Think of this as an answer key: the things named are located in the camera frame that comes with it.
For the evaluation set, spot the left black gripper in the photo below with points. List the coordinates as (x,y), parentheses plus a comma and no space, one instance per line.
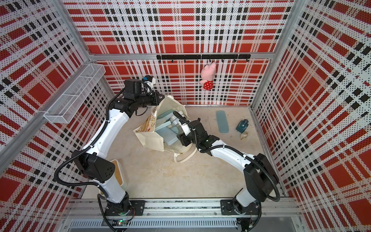
(156,101)

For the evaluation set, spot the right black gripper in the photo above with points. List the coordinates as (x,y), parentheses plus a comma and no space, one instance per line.
(182,139)

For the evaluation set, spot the teal pencil case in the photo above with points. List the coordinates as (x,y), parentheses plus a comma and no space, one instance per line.
(222,121)

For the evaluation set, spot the cream floral canvas bag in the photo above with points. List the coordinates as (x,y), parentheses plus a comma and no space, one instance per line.
(151,140)

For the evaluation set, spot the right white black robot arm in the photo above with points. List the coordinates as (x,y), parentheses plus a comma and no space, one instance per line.
(260,178)

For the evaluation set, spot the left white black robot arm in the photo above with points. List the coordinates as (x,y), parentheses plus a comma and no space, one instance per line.
(91,160)

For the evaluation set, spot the light blue box in bag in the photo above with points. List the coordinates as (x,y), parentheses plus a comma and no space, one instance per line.
(167,127)

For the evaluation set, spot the teal alarm clock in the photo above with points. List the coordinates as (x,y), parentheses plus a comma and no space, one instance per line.
(242,126)

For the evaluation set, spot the pink plush pig toy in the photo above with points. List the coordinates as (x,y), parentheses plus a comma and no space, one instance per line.
(207,76)

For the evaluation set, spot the white box wooden lid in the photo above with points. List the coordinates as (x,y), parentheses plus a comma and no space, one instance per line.
(119,174)

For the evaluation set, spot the white wire mesh shelf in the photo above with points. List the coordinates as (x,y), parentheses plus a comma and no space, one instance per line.
(66,106)

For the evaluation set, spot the black wall hook rail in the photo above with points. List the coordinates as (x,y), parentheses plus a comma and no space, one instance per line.
(204,57)

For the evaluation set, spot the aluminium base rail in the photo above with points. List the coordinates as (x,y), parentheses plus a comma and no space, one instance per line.
(209,214)

